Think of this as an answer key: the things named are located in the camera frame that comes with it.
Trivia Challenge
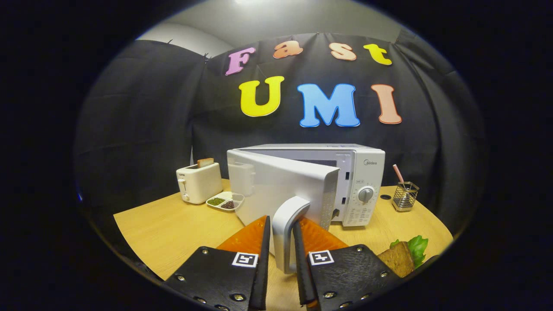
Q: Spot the white divided bean dish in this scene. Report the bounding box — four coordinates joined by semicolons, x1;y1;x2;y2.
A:
206;191;245;212

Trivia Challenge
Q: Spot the brown bread lettuce sandwich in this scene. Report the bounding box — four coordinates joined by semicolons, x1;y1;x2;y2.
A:
377;235;429;278

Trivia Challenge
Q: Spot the metal wire mesh holder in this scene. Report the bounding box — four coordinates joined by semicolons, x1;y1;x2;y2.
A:
392;181;420;212

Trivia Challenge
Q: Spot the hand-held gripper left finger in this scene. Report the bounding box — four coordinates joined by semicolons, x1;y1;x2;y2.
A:
163;215;272;311

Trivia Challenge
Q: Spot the white toaster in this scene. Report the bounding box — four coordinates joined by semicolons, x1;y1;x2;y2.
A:
176;162;223;205

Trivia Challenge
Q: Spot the white microwave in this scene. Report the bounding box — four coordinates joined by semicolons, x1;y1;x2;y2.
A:
227;143;386;275

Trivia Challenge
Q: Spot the black backdrop cloth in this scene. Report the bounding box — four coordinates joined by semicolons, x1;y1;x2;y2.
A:
73;30;489;242

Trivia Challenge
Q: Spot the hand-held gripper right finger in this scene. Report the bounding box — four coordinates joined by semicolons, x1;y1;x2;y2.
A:
292;216;404;311

